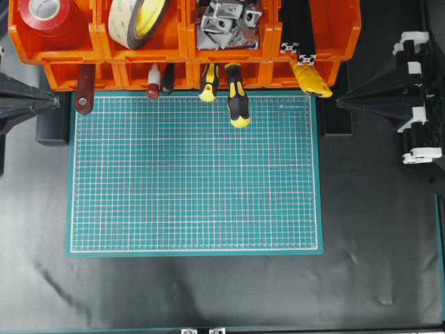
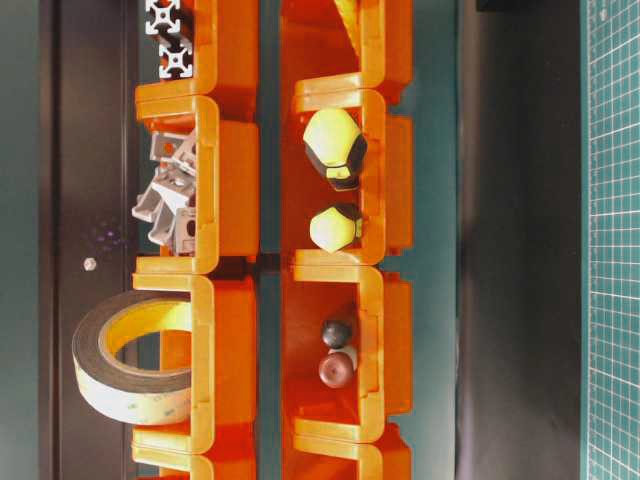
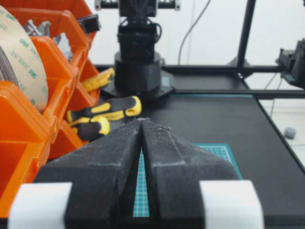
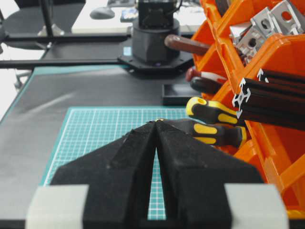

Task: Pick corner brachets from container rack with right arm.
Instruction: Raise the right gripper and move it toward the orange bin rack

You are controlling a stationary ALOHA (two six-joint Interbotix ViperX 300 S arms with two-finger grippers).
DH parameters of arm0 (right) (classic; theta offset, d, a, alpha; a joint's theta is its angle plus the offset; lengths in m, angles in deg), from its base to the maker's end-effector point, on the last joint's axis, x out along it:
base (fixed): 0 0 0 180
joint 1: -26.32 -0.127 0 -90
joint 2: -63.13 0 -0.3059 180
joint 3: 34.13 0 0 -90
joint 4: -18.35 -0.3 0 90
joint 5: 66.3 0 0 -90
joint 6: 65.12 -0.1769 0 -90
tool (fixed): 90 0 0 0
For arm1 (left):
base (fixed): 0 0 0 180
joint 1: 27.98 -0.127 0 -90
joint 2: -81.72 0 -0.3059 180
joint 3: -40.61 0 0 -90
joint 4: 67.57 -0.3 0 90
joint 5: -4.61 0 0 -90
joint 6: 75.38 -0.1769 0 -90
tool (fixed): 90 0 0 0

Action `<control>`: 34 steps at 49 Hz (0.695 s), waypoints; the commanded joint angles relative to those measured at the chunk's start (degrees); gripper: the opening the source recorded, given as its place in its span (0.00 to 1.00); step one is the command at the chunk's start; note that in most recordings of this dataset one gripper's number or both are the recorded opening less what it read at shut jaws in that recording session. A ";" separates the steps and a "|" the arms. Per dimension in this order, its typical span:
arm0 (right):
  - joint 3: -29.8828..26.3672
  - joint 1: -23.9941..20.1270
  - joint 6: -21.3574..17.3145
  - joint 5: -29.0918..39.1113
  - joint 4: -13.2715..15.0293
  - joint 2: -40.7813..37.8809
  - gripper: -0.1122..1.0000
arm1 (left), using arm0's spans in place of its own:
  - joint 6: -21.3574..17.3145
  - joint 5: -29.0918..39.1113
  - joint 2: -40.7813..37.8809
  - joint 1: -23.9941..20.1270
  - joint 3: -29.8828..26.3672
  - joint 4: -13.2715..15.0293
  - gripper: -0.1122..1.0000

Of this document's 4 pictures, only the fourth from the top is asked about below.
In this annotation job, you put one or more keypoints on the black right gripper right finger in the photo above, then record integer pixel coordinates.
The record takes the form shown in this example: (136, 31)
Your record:
(193, 176)

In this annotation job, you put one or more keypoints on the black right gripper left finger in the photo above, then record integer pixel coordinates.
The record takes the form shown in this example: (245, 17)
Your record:
(119, 177)

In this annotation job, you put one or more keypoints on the pile of grey corner brackets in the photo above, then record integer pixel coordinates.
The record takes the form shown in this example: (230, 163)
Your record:
(283, 18)

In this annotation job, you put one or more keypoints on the yellow black screwdriver large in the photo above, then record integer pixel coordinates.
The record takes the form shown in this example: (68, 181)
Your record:
(220, 135)

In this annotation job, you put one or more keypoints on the green cutting mat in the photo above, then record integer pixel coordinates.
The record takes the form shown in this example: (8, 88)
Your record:
(85, 129)

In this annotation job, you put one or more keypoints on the black tray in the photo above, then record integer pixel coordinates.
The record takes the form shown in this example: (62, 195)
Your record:
(178, 94)

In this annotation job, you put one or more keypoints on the black aluminium extrusion profile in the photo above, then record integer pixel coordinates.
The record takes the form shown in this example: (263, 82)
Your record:
(270, 103)

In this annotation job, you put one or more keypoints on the grey computer mouse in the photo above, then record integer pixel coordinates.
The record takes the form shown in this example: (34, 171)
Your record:
(102, 13)

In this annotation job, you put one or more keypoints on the black office chair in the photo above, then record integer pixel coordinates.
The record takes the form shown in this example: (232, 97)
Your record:
(28, 21)

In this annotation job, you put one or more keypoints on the yellow black screwdriver handle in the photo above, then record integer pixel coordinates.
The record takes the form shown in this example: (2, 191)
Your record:
(212, 112)

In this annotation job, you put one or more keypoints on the black tool handle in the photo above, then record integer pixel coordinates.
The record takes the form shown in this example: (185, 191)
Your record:
(204, 85)

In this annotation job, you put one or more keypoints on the black frame bar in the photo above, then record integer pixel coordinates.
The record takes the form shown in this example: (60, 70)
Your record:
(30, 64)

